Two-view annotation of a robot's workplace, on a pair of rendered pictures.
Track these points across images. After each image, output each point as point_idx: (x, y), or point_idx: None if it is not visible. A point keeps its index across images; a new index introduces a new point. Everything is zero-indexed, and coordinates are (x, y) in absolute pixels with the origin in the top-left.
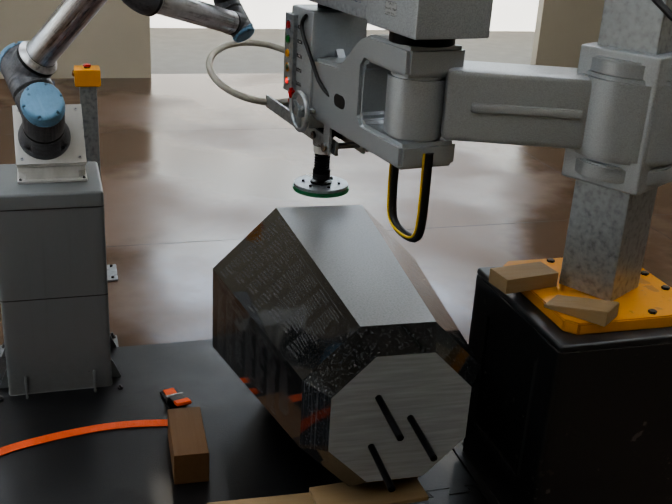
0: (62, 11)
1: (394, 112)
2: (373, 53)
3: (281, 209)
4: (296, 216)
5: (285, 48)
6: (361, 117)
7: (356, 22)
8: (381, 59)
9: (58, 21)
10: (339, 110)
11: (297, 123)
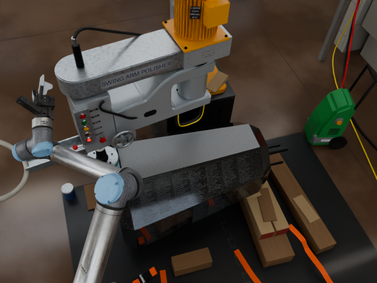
0: (107, 253)
1: (202, 88)
2: (183, 78)
3: None
4: (138, 172)
5: (80, 128)
6: (170, 106)
7: None
8: (192, 76)
9: (106, 260)
10: (151, 116)
11: (119, 145)
